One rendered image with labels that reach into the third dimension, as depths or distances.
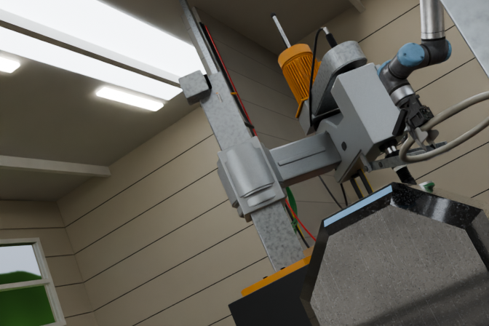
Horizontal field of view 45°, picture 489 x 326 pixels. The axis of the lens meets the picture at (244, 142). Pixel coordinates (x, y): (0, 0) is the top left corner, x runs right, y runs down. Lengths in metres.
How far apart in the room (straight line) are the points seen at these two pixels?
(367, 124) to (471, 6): 2.16
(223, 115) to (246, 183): 0.47
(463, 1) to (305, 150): 2.73
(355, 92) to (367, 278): 1.15
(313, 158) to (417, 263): 1.50
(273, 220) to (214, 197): 5.46
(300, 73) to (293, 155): 0.59
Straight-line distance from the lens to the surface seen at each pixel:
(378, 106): 3.11
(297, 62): 3.90
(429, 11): 2.35
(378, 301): 2.32
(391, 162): 3.04
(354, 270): 2.33
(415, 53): 2.29
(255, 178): 3.35
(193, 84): 3.56
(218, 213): 8.77
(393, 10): 8.27
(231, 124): 3.54
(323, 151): 3.64
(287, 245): 3.35
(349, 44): 3.21
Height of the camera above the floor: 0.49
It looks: 18 degrees up
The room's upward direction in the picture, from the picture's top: 25 degrees counter-clockwise
